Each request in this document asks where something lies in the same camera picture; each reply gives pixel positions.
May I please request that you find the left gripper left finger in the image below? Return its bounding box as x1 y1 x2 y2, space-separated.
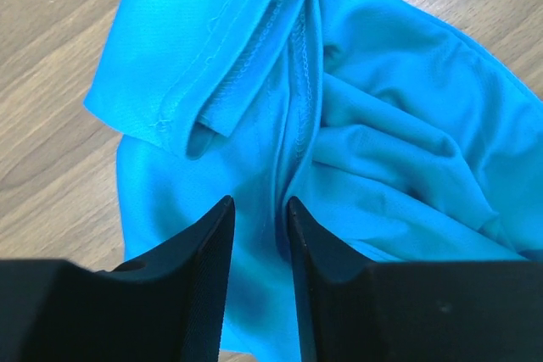
1 197 235 361

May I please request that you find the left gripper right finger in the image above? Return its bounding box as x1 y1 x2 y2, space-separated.
288 198 542 361

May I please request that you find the teal t shirt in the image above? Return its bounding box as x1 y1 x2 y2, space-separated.
85 0 542 361

